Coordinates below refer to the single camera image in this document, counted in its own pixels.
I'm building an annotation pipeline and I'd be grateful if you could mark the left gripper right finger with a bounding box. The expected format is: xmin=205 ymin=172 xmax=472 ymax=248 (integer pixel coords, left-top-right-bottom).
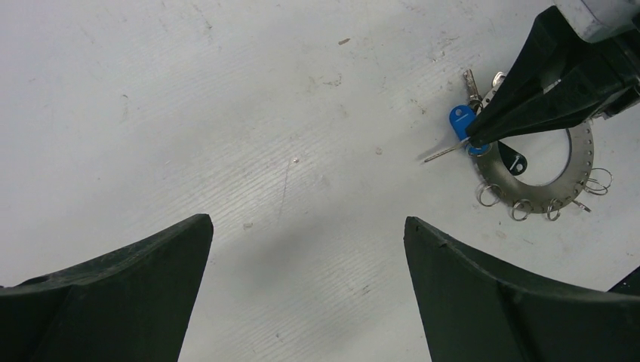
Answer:
xmin=404 ymin=216 xmax=639 ymax=361

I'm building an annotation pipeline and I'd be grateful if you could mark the metal perforated ring disc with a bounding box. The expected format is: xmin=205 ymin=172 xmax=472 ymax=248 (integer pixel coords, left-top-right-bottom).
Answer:
xmin=469 ymin=72 xmax=614 ymax=222

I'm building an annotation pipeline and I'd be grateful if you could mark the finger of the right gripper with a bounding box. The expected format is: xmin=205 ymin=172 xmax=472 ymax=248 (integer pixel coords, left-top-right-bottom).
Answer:
xmin=466 ymin=65 xmax=639 ymax=147
xmin=482 ymin=6 xmax=586 ymax=115

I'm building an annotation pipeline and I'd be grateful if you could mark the black head key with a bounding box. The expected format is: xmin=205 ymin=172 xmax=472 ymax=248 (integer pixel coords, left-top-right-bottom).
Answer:
xmin=497 ymin=141 xmax=528 ymax=176

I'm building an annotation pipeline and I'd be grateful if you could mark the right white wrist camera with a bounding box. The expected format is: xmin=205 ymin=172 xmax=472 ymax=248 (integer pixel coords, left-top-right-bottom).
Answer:
xmin=553 ymin=0 xmax=639 ymax=43

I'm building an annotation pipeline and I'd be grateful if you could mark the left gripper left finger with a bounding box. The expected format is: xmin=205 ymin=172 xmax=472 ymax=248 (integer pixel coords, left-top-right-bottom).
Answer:
xmin=1 ymin=214 xmax=214 ymax=361

